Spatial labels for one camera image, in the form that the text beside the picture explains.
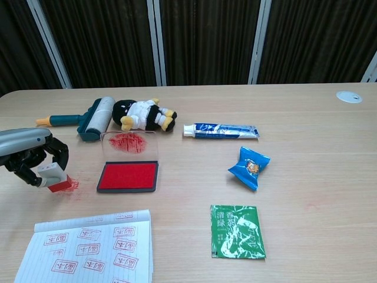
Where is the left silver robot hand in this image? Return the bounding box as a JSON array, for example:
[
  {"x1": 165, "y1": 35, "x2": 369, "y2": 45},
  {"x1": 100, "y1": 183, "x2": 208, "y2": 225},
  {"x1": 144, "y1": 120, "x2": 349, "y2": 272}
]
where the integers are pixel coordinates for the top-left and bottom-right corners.
[{"x1": 0, "y1": 127, "x2": 70, "y2": 189}]

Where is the white and red stamp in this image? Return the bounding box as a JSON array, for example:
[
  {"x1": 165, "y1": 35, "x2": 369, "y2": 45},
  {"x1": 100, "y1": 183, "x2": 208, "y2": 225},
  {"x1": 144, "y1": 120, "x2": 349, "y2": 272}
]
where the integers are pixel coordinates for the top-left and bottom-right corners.
[{"x1": 37, "y1": 162, "x2": 73, "y2": 193}]

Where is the teal lint roller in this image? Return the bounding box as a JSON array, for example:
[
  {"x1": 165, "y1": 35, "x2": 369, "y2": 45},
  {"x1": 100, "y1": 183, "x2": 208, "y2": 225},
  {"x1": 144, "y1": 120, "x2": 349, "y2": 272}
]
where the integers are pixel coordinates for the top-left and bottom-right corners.
[{"x1": 35, "y1": 96, "x2": 117, "y2": 143}]

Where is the red ink pad case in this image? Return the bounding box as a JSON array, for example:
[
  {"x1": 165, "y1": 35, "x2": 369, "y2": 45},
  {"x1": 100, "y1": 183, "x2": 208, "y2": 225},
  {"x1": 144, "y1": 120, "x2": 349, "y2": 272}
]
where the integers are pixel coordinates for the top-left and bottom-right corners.
[{"x1": 96, "y1": 130, "x2": 161, "y2": 194}]

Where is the black and white plush toy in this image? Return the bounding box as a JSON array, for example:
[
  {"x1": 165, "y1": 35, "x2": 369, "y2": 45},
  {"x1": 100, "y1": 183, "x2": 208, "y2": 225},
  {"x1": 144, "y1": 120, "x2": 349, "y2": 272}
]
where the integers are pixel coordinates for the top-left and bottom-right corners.
[{"x1": 112, "y1": 98, "x2": 178, "y2": 132}]

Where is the lined paper notebook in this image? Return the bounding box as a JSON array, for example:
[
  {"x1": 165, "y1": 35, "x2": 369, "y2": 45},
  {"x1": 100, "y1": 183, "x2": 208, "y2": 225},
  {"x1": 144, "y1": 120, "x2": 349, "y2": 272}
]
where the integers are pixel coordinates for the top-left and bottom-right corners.
[{"x1": 14, "y1": 209, "x2": 154, "y2": 283}]

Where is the blue and white toothpaste tube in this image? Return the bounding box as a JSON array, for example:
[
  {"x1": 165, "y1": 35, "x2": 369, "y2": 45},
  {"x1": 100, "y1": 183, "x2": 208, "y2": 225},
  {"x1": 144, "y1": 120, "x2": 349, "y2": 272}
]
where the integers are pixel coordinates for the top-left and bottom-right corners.
[{"x1": 182, "y1": 122, "x2": 261, "y2": 139}]

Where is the blue snack packet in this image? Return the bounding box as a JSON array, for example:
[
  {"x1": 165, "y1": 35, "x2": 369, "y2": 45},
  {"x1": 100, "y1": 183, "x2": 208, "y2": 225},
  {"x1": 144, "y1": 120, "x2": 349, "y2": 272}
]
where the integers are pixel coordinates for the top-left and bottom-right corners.
[{"x1": 227, "y1": 146, "x2": 271, "y2": 192}]

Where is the green tea packet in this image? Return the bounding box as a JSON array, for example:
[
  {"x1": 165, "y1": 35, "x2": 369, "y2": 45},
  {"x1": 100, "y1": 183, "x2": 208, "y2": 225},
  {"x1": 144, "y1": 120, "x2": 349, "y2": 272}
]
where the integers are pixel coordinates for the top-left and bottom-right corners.
[{"x1": 210, "y1": 204, "x2": 267, "y2": 260}]

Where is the white round table grommet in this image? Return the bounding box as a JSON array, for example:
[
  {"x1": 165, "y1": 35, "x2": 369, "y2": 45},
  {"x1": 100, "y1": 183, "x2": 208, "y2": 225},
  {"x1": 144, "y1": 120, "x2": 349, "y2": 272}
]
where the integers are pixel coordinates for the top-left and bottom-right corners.
[{"x1": 336, "y1": 90, "x2": 363, "y2": 104}]

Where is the white partition post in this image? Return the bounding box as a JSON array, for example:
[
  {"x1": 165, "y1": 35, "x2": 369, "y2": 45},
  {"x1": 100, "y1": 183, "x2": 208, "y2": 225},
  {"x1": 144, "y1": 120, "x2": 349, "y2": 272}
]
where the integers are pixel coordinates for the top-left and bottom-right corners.
[
  {"x1": 361, "y1": 48, "x2": 377, "y2": 83},
  {"x1": 26, "y1": 0, "x2": 72, "y2": 89},
  {"x1": 146, "y1": 0, "x2": 168, "y2": 87},
  {"x1": 247, "y1": 0, "x2": 272, "y2": 85}
]

